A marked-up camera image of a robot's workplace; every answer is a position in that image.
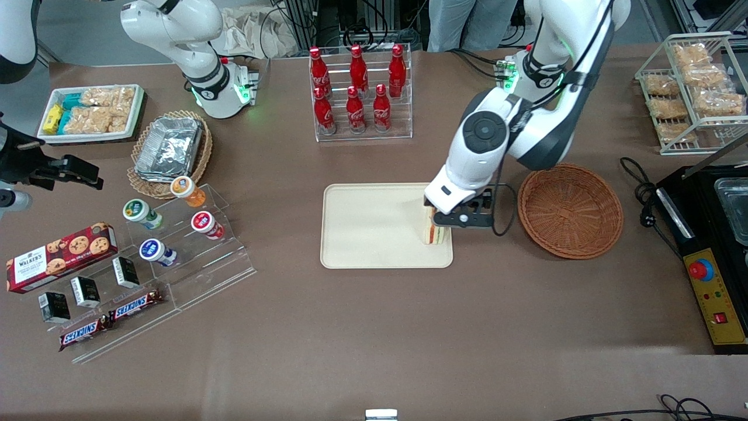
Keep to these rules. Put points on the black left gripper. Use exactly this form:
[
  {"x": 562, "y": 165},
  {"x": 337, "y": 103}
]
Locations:
[{"x": 487, "y": 201}]

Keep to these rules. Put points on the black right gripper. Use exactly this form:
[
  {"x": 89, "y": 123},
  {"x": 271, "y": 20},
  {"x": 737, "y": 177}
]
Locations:
[{"x": 23, "y": 165}]

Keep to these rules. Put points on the triangular sandwich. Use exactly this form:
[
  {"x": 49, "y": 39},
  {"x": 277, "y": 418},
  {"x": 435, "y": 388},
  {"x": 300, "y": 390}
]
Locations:
[{"x": 435, "y": 235}]

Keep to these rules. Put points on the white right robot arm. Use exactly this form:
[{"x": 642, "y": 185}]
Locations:
[{"x": 175, "y": 29}]

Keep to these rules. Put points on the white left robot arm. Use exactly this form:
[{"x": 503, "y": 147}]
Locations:
[{"x": 485, "y": 134}]

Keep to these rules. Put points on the light tan wicker basket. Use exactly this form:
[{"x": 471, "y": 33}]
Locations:
[{"x": 146, "y": 187}]

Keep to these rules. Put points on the brown round wicker basket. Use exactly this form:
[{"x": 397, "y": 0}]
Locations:
[{"x": 570, "y": 213}]

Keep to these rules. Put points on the white rectangular snack tray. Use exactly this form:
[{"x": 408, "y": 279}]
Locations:
[{"x": 137, "y": 111}]

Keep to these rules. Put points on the beige plastic tray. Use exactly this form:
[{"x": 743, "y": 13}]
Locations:
[{"x": 374, "y": 225}]

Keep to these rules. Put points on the teal snack packet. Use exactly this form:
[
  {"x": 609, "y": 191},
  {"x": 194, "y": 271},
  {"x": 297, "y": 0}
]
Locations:
[
  {"x": 65, "y": 121},
  {"x": 73, "y": 101}
]

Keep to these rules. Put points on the yellow snack packet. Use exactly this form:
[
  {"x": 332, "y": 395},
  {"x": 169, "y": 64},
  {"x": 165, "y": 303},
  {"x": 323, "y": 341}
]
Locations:
[{"x": 52, "y": 120}]

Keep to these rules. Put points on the clear bag of crisps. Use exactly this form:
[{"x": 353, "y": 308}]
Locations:
[
  {"x": 96, "y": 120},
  {"x": 108, "y": 96}
]

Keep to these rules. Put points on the green drink bottle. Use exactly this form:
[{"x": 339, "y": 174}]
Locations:
[{"x": 137, "y": 210}]

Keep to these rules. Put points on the red Walkers cookie box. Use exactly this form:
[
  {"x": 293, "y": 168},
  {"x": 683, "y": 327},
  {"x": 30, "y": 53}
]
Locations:
[{"x": 64, "y": 254}]

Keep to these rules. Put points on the aluminium foil container stack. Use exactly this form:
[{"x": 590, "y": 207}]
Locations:
[{"x": 169, "y": 146}]

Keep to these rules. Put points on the blue drink bottle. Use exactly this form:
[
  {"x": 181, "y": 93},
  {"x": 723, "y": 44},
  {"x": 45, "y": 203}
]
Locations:
[{"x": 152, "y": 249}]

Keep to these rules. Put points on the orange drink bottle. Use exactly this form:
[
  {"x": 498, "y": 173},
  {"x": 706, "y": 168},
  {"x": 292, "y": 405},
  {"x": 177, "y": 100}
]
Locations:
[{"x": 184, "y": 187}]

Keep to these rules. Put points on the small black carton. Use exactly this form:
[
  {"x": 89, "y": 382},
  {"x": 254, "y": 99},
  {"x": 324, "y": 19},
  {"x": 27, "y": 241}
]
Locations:
[
  {"x": 54, "y": 307},
  {"x": 125, "y": 272},
  {"x": 86, "y": 292}
]

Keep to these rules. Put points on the clear acrylic bottle rack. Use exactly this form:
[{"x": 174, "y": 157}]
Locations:
[{"x": 403, "y": 117}]

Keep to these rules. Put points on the red cola bottle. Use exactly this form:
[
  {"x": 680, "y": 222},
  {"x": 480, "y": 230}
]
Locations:
[
  {"x": 319, "y": 70},
  {"x": 381, "y": 111},
  {"x": 397, "y": 73},
  {"x": 324, "y": 114},
  {"x": 358, "y": 70},
  {"x": 355, "y": 114}
]

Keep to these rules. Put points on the red drink bottle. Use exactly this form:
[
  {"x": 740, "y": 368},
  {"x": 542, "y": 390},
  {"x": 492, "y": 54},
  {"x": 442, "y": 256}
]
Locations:
[{"x": 203, "y": 222}]

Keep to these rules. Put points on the Snickers chocolate bar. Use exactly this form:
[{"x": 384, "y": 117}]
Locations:
[
  {"x": 134, "y": 306},
  {"x": 82, "y": 333}
]

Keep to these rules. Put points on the clear acrylic stepped stand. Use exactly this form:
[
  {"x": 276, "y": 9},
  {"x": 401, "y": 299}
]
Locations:
[
  {"x": 134, "y": 327},
  {"x": 216, "y": 269}
]

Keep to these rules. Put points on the person in blue jeans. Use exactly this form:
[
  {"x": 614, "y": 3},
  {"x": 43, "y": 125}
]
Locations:
[{"x": 467, "y": 23}]

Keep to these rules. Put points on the bagged fried snack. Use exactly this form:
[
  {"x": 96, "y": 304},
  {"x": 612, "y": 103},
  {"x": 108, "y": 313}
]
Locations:
[
  {"x": 704, "y": 76},
  {"x": 678, "y": 131},
  {"x": 669, "y": 108},
  {"x": 663, "y": 86},
  {"x": 691, "y": 55},
  {"x": 719, "y": 104}
]

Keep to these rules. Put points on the black tabletop machine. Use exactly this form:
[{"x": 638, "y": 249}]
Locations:
[{"x": 704, "y": 199}]

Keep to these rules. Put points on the yellow control panel box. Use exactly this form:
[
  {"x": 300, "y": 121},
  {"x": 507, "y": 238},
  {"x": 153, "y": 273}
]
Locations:
[{"x": 716, "y": 304}]

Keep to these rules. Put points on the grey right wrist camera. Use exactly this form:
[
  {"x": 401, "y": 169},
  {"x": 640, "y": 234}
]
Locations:
[{"x": 14, "y": 200}]

